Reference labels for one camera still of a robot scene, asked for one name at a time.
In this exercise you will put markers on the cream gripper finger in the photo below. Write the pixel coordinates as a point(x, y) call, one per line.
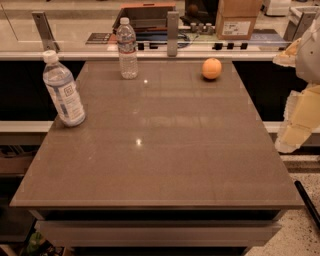
point(301, 118)
point(287, 57)

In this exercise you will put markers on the orange fruit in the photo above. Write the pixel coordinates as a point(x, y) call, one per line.
point(211, 68)

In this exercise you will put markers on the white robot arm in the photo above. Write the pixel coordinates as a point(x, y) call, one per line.
point(307, 62)

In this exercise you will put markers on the clear plastic water bottle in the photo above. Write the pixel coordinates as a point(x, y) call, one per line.
point(126, 42)

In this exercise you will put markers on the blue label plastic bottle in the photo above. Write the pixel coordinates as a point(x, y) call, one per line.
point(63, 90)

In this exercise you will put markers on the cardboard box with label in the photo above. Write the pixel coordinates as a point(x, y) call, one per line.
point(236, 19)

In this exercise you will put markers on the black pole on floor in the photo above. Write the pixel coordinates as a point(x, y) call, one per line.
point(308, 203)

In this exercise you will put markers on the brown table with drawer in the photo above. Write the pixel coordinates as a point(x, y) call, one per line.
point(164, 162)

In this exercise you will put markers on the open dark orange-rimmed case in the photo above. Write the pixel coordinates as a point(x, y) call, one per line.
point(145, 16)

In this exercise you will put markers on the green object under table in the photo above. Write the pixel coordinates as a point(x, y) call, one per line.
point(34, 243)

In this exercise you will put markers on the grey metal bracket right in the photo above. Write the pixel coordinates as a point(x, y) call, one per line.
point(297, 25)

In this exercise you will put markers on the grey metal bracket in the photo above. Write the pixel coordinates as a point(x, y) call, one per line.
point(172, 33)
point(297, 25)
point(45, 32)

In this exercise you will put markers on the grey metal bracket centre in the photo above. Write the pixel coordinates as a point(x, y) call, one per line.
point(172, 33)

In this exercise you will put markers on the grey metal bracket left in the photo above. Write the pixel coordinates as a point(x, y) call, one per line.
point(45, 32)

